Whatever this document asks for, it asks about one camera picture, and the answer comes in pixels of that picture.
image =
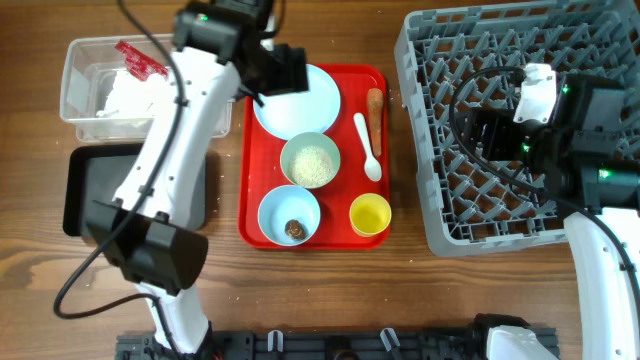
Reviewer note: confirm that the orange carrot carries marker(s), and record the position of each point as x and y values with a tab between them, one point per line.
375	106

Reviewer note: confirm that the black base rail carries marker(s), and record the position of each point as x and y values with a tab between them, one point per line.
424	345

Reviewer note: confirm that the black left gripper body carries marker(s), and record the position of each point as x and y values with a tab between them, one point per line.
273	71

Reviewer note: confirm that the black tray bin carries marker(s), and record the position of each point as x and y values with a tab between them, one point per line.
95	172

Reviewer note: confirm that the green bowl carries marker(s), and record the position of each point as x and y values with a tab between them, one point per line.
309	139

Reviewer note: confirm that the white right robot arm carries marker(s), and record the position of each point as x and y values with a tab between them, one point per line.
566	131

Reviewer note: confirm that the yellow cup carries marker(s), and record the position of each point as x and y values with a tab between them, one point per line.
370	214

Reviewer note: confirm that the light blue bowl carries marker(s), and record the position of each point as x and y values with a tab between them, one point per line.
285	203

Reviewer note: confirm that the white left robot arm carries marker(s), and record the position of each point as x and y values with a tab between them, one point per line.
222	51

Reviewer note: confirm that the clear plastic bin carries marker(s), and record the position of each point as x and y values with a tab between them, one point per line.
89	72

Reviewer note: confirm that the white tissue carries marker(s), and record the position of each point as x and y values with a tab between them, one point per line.
133	98

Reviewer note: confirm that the brown food scrap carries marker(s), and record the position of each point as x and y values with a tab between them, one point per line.
295	230

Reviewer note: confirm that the white rice pile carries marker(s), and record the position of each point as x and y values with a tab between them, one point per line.
311	167

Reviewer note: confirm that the light blue plate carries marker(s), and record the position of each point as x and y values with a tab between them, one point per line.
316	110

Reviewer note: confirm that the white plastic spoon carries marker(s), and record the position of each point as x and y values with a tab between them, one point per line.
372	167

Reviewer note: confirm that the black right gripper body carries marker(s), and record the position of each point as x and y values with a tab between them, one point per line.
505	141

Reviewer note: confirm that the red plastic tray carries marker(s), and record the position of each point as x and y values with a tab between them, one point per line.
261	172

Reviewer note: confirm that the grey-blue dishwasher rack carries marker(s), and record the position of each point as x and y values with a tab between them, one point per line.
466	210

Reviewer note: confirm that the red snack wrapper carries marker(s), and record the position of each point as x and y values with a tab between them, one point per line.
138	64

